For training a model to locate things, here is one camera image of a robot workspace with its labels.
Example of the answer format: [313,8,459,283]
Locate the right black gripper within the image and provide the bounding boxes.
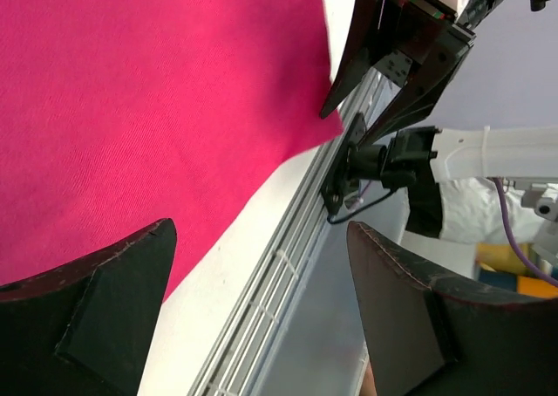
[319,0,475,147]

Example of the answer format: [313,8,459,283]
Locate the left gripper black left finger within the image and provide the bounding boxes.
[1,219,177,395]

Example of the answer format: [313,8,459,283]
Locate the pink trousers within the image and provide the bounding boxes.
[1,0,341,289]

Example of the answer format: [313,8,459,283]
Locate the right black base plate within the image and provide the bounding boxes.
[320,112,366,216]

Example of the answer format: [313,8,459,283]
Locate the aluminium frame rail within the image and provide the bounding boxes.
[189,71,411,396]

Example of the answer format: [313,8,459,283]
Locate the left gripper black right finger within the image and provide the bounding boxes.
[347,222,557,395]

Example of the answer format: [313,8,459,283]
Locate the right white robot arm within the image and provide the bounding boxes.
[320,0,557,224]

